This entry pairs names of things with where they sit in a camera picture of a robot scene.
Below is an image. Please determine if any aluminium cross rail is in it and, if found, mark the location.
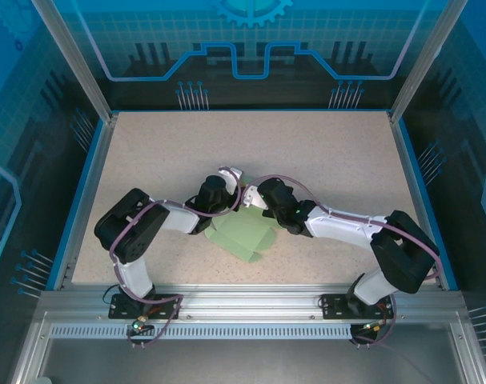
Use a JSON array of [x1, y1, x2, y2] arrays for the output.
[[39, 284, 466, 321]]

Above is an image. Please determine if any small connector with green light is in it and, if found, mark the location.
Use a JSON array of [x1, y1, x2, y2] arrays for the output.
[[131, 318, 154, 335], [360, 319, 388, 333]]

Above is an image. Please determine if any light green paper box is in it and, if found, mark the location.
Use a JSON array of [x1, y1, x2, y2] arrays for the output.
[[204, 175, 279, 265]]

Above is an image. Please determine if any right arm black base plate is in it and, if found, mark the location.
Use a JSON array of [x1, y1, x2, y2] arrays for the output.
[[320, 294, 395, 320]]

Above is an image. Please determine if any aluminium frame post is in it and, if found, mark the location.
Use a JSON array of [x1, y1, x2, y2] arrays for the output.
[[30, 0, 119, 123], [388, 0, 470, 123]]

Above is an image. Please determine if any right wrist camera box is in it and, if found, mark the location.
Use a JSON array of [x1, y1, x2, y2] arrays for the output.
[[242, 184, 267, 210]]

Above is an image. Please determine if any grey metal bottom panel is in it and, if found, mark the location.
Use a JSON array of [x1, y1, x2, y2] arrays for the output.
[[10, 310, 486, 384]]

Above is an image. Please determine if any slotted grey cable duct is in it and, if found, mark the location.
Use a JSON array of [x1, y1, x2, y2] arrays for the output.
[[49, 324, 355, 339]]

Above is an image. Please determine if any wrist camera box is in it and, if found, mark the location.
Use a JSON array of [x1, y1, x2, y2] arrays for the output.
[[217, 165, 243, 197], [242, 184, 267, 210]]

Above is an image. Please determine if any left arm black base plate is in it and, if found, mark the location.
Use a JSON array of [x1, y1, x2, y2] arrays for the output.
[[108, 294, 183, 320]]

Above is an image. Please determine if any aluminium table side rail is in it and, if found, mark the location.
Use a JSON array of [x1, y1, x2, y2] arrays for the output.
[[388, 114, 444, 291], [52, 114, 118, 291]]

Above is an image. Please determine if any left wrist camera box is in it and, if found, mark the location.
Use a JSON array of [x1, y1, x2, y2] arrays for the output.
[[217, 165, 243, 197]]

